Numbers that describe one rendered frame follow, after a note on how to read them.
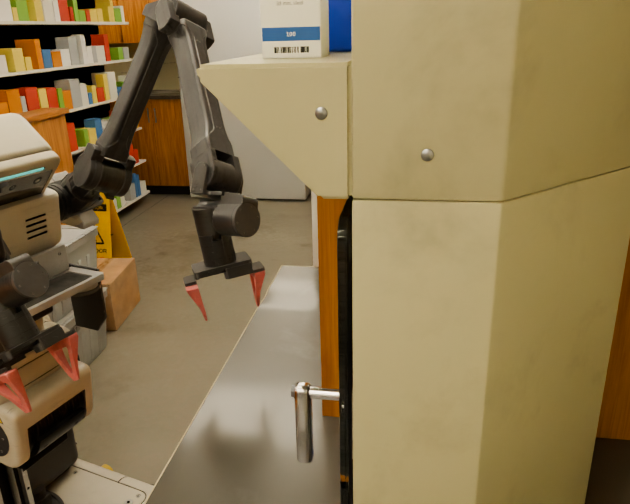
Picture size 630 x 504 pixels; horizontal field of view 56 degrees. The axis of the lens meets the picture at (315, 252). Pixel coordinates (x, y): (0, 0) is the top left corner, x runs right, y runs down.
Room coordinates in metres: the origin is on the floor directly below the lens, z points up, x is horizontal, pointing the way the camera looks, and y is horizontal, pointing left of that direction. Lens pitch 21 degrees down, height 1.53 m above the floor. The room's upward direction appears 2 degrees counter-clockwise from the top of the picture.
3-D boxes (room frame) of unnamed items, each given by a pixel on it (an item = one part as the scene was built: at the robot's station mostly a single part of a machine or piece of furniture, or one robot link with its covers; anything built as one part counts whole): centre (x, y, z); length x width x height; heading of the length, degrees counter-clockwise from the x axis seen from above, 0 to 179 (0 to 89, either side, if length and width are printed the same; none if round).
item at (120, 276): (3.13, 1.24, 0.14); 0.41 x 0.32 x 0.28; 176
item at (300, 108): (0.60, 0.00, 1.46); 0.32 x 0.11 x 0.10; 170
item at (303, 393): (0.50, 0.00, 1.17); 0.05 x 0.03 x 0.10; 80
